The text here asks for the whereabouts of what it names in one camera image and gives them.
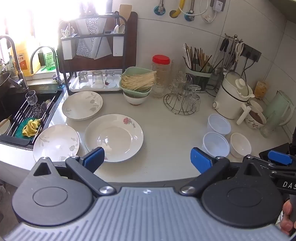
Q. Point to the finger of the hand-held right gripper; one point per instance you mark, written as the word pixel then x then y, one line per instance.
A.
pixel 279 158

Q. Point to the stemmed glass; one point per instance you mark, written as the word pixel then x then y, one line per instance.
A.
pixel 31 97

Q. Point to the green bowl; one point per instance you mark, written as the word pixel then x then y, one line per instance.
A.
pixel 129 70

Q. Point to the yellow packet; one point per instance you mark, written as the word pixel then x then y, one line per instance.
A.
pixel 261 90

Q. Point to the green bottle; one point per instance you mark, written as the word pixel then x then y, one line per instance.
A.
pixel 49 60

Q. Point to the blue pipe flange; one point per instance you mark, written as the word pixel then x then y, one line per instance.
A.
pixel 159 9
pixel 190 16

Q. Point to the black cooktop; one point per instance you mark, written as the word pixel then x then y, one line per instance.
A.
pixel 275 149

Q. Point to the white tray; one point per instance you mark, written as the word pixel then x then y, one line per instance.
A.
pixel 74 87

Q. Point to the metal hook rack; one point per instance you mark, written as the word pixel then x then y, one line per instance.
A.
pixel 232 37

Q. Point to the floral bowl with brown food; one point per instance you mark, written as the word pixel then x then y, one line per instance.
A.
pixel 255 119

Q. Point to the pale green pitcher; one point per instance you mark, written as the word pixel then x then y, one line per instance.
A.
pixel 278 104

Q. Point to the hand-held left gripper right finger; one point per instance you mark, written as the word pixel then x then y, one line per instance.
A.
pixel 200 160

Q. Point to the black knife rack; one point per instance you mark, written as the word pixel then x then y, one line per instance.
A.
pixel 92 35

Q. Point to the black sink rack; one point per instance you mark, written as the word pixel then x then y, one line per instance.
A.
pixel 23 113

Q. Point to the tall steel faucet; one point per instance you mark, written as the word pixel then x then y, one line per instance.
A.
pixel 13 53

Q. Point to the yellow cloth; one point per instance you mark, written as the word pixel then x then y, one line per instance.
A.
pixel 31 127

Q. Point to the dry noodles bundle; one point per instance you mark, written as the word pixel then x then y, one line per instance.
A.
pixel 138 81

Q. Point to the yellow pipe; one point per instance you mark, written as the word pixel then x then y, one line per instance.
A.
pixel 178 10

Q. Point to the bundle of chopsticks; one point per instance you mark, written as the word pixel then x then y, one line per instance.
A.
pixel 196 56

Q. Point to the clear glass tumbler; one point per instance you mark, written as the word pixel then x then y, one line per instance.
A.
pixel 83 80
pixel 97 78
pixel 110 78

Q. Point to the red lid jar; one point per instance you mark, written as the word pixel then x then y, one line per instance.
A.
pixel 161 59

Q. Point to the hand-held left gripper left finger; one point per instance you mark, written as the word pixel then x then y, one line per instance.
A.
pixel 93 160

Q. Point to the pink flower print plate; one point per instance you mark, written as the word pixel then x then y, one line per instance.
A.
pixel 113 136

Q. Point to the steel pot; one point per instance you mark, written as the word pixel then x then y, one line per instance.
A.
pixel 4 80

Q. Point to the grey leaf print plate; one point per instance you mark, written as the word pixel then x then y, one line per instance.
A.
pixel 56 143
pixel 82 105

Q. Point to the wooden spatula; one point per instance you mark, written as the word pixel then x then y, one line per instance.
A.
pixel 126 11

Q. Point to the yellow detergent bottle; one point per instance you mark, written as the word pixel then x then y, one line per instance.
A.
pixel 25 58

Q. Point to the clear plastic bowl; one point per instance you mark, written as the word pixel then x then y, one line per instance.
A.
pixel 215 144
pixel 218 124

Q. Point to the green chopstick holder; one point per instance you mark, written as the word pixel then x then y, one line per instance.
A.
pixel 198 80

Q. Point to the small white bowl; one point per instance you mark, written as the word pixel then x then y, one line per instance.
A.
pixel 240 144

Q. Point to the white electric pot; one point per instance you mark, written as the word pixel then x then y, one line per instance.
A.
pixel 229 102

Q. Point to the small steel faucet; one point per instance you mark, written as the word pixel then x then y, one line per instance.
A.
pixel 55 62

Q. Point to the tall clear glass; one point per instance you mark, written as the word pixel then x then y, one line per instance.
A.
pixel 268 127

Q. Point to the white bowl with brown foot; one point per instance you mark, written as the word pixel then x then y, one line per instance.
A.
pixel 135 99

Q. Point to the brown cutting board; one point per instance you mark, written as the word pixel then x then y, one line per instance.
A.
pixel 131 46

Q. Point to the textured glass mug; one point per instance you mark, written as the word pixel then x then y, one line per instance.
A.
pixel 159 92

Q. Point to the person's right hand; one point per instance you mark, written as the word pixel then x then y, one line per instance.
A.
pixel 287 219

